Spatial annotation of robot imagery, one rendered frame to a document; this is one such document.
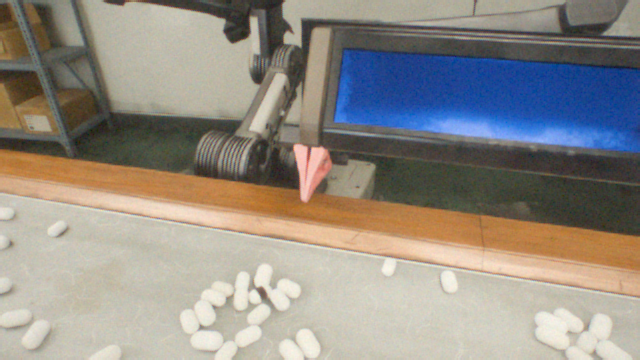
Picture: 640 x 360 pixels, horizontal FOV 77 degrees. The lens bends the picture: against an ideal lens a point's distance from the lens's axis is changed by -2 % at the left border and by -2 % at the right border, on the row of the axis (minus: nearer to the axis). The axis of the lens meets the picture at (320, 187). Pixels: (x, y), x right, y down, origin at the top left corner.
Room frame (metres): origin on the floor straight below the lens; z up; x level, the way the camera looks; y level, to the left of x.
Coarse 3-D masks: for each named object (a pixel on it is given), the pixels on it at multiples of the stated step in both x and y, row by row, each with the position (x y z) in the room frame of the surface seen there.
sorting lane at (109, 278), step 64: (0, 256) 0.46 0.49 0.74; (64, 256) 0.47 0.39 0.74; (128, 256) 0.47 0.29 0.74; (192, 256) 0.47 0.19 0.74; (256, 256) 0.47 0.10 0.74; (320, 256) 0.47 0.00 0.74; (64, 320) 0.34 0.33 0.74; (128, 320) 0.34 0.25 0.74; (320, 320) 0.35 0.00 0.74; (384, 320) 0.35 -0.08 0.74; (448, 320) 0.35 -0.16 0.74; (512, 320) 0.35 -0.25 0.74
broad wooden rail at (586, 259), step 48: (0, 192) 0.64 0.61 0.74; (48, 192) 0.63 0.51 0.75; (96, 192) 0.61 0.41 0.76; (144, 192) 0.61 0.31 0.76; (192, 192) 0.61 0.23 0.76; (240, 192) 0.61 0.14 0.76; (288, 192) 0.61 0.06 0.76; (288, 240) 0.50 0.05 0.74; (336, 240) 0.49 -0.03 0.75; (384, 240) 0.48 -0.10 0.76; (432, 240) 0.47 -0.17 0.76; (480, 240) 0.47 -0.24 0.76; (528, 240) 0.47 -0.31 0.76; (576, 240) 0.47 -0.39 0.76; (624, 240) 0.47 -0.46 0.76; (624, 288) 0.39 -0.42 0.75
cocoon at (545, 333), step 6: (540, 330) 0.32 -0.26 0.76; (546, 330) 0.31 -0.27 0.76; (552, 330) 0.31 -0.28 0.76; (558, 330) 0.32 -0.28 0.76; (540, 336) 0.31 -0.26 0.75; (546, 336) 0.31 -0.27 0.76; (552, 336) 0.31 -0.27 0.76; (558, 336) 0.31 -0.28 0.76; (564, 336) 0.31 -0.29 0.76; (546, 342) 0.31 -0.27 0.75; (552, 342) 0.30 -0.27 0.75; (558, 342) 0.30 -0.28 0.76; (564, 342) 0.30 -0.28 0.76; (558, 348) 0.30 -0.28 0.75; (564, 348) 0.30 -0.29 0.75
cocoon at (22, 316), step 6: (6, 312) 0.34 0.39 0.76; (12, 312) 0.34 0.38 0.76; (18, 312) 0.34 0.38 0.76; (24, 312) 0.34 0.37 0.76; (30, 312) 0.35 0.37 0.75; (0, 318) 0.33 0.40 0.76; (6, 318) 0.33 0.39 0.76; (12, 318) 0.33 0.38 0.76; (18, 318) 0.33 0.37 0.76; (24, 318) 0.34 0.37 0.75; (30, 318) 0.34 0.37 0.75; (0, 324) 0.33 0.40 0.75; (6, 324) 0.33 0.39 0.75; (12, 324) 0.33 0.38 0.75; (18, 324) 0.33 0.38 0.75; (24, 324) 0.34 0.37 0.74
